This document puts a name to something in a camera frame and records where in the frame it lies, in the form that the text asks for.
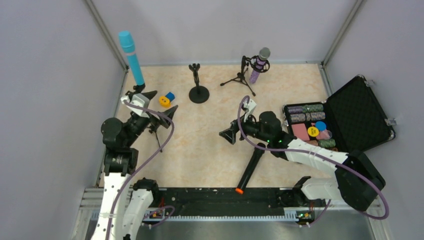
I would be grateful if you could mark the tripod stand with clip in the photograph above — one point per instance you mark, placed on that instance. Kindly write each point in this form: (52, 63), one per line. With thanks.
(157, 136)

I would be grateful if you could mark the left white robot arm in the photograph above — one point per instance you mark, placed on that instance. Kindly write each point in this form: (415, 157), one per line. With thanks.
(124, 206)

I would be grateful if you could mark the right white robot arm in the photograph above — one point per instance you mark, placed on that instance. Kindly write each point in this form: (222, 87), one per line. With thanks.
(352, 176)

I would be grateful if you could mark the black microphone orange end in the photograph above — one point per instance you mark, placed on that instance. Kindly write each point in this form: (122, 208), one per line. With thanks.
(250, 168)

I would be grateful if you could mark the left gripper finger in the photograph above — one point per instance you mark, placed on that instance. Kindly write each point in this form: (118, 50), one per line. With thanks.
(145, 97)
(164, 118)

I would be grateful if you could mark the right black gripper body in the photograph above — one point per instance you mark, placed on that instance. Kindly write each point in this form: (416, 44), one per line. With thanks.
(238, 128)

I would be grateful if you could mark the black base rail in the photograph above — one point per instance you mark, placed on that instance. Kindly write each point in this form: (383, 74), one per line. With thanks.
(225, 204)

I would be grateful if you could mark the blue toy brick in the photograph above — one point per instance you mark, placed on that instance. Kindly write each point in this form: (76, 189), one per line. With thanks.
(170, 96)

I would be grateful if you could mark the tripod stand with shock mount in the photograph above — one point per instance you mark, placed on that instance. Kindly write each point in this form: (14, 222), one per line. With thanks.
(241, 76)

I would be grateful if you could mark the purple glitter microphone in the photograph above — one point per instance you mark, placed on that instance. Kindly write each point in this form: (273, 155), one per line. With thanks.
(259, 63)

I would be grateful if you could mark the pink block in case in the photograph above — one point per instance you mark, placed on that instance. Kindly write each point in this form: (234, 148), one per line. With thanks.
(300, 131)

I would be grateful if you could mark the yellow traffic light brick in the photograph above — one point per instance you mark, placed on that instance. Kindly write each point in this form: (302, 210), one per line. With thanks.
(165, 101)

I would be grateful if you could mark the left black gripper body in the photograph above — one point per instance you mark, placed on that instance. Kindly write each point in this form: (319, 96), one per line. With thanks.
(151, 114)

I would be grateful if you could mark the blue plastic tube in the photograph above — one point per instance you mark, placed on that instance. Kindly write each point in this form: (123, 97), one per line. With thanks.
(128, 46)

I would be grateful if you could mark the blue round chip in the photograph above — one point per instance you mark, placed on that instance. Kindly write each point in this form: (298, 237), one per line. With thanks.
(320, 125)

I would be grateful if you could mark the open black carrying case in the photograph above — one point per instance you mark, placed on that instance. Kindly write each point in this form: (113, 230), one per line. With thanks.
(357, 119)

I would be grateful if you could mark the poker chip stacks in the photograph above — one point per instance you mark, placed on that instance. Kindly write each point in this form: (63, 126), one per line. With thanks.
(309, 114)

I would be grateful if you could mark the yellow round chip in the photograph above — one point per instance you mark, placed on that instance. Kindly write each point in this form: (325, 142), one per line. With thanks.
(313, 131)

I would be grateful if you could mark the round base clamp stand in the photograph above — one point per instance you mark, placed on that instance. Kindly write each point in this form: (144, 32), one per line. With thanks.
(198, 94)

